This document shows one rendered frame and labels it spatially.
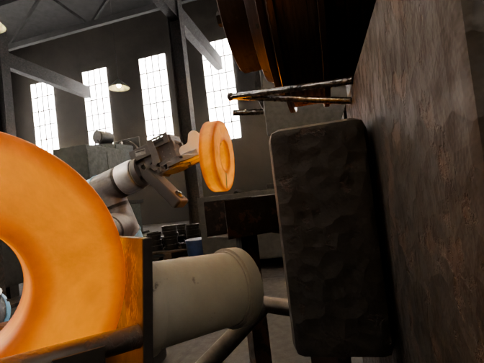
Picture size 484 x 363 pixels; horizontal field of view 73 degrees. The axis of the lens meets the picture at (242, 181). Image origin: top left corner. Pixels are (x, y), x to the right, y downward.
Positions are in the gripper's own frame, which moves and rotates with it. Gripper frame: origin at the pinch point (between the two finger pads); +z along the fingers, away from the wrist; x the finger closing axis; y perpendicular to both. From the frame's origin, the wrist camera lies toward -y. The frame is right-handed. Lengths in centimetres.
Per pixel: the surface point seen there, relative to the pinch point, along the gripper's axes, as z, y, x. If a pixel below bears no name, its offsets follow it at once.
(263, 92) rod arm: 15.2, 0.3, -19.4
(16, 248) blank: 4, -14, -56
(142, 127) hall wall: -490, 418, 990
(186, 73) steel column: -170, 342, 631
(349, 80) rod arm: 26.3, -5.0, -24.6
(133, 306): 6, -19, -53
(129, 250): 7, -16, -52
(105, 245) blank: 6, -15, -53
